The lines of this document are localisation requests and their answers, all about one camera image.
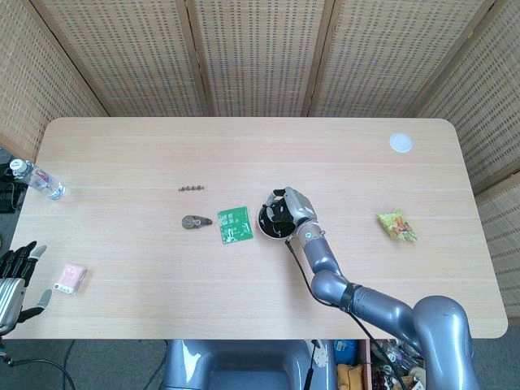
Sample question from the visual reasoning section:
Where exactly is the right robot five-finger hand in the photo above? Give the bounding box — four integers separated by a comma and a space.
264, 186, 318, 236

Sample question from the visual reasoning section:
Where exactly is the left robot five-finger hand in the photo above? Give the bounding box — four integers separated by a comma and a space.
0, 241, 53, 336

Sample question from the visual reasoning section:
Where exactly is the black bowl with white rim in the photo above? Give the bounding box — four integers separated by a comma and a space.
257, 199, 297, 241

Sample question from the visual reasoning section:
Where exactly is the pink smiley box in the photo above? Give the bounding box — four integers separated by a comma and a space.
54, 262, 89, 297

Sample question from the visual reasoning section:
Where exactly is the green tea sachet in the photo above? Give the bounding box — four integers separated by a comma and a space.
217, 206, 254, 246

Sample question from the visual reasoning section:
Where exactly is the black equipment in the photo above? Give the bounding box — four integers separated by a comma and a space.
0, 148, 28, 215

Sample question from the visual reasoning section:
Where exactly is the yellow-green snack packet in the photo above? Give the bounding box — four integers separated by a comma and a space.
375, 207, 419, 244

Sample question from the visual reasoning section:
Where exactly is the brown correction tape dispenser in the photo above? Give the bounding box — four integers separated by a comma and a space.
180, 214, 214, 231

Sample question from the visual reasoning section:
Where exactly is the white round table cap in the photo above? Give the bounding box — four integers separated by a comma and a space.
388, 132, 415, 154

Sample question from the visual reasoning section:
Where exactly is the clear plastic water bottle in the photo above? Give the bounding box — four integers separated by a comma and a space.
8, 158, 66, 200

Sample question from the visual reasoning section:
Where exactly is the blue packet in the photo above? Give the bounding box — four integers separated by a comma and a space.
333, 339, 358, 365

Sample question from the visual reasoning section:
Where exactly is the wooden rattan folding screen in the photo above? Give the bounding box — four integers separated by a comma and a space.
0, 0, 520, 316

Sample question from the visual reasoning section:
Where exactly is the grey robot torso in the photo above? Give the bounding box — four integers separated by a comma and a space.
164, 339, 338, 390

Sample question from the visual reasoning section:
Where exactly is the red crate of clutter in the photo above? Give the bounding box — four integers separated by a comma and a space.
359, 339, 427, 390

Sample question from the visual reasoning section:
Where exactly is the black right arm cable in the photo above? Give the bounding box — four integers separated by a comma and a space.
284, 239, 411, 390

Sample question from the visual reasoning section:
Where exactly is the black floor cable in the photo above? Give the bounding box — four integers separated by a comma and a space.
0, 344, 78, 390

